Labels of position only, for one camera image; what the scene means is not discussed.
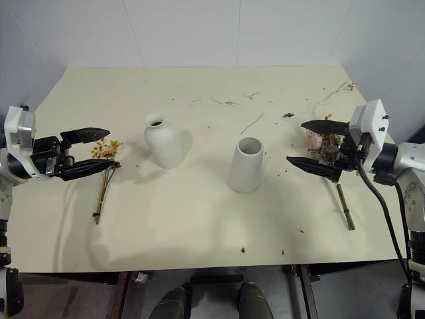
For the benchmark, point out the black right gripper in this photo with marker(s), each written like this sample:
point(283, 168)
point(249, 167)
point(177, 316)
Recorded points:
point(348, 151)

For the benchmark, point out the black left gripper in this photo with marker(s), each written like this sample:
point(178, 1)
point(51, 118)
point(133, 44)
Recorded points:
point(46, 156)

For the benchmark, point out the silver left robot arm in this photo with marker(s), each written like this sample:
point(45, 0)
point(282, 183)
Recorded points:
point(6, 199)

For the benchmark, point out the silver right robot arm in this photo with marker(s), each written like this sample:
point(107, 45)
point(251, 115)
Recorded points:
point(406, 172)

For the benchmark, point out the white tapered ceramic vase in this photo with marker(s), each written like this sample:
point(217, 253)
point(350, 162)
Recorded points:
point(246, 164)

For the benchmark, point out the white bottle-shaped ceramic vase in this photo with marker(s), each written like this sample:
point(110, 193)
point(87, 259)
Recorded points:
point(162, 141)

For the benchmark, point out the pink dried flower bunch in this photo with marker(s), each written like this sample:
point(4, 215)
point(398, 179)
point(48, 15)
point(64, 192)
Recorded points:
point(327, 148)

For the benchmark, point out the yellow dried flower bunch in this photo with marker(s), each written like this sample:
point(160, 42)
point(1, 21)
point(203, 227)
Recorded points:
point(105, 159)

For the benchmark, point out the small green leaf scrap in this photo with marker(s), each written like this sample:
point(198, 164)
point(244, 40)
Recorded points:
point(287, 115)

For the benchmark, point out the loose yellow dried sprig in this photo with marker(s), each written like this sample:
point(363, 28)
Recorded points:
point(342, 88)

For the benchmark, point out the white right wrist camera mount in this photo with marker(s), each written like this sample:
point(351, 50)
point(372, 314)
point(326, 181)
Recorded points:
point(370, 128)

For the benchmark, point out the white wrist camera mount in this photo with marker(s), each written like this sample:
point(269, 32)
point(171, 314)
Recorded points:
point(370, 128)
point(20, 133)

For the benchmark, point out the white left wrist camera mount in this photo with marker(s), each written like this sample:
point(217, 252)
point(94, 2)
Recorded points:
point(20, 133)

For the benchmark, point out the black table frame leg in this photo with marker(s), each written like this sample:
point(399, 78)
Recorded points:
point(305, 290)
point(127, 294)

